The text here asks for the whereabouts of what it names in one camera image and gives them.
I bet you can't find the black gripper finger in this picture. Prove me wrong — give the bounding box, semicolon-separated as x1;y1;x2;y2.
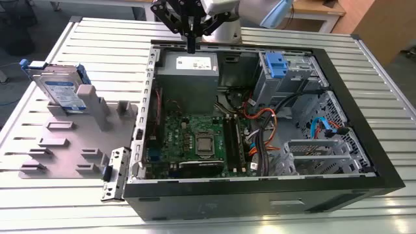
190;11;231;54
150;0;193;54

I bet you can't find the hard disk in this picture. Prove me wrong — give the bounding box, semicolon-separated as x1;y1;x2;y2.
18;59;90;114

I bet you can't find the blue data wire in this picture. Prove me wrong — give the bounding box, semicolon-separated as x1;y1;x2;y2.
310;117;335;140

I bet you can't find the orange power wire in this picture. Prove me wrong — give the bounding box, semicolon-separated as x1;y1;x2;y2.
326;120;350;137

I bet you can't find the blue drive latch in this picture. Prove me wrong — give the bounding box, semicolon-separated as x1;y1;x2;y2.
263;52;287;79

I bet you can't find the silver power supply unit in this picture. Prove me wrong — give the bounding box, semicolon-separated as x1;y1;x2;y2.
154;51;219;117

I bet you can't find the metal optical drive cage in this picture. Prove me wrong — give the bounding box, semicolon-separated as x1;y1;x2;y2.
253;51;329;115

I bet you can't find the CPU socket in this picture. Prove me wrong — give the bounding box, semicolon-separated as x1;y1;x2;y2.
190;131;222;161

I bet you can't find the black office chair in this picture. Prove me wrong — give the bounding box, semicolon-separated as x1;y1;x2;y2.
0;0;37;57

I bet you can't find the silver CPU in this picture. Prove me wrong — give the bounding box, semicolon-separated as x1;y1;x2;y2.
194;137;215;156

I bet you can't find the green motherboard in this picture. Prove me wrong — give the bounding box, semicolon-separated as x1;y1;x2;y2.
143;114;259;178

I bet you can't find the black RAM slot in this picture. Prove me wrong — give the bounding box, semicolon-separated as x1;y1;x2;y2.
222;114;238;173
233;114;247;171

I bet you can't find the grey parts rack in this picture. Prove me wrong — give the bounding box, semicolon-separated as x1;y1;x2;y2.
17;84;138;180

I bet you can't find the wooden cabinet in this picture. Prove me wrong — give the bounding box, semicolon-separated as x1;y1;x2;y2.
351;0;416;66

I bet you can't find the black graphics card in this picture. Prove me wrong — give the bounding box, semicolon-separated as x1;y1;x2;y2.
177;159;225;177

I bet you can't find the black PC case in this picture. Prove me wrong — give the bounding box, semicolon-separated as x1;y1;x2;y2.
122;40;406;221

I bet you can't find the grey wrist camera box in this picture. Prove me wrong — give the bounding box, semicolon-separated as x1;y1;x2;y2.
199;0;239;16

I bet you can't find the red wire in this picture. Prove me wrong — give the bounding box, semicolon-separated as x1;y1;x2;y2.
154;87;163;141

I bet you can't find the wooden desk white frame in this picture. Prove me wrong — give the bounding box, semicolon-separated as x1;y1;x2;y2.
277;0;346;34

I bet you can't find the orange wire bundle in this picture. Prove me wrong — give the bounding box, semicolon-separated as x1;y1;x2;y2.
242;108;281;156

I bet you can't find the thick black case cable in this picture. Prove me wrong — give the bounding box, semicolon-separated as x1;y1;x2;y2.
254;89;327;176

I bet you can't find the metal expansion slot bracket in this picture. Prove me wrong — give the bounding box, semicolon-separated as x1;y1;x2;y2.
99;147;130;202

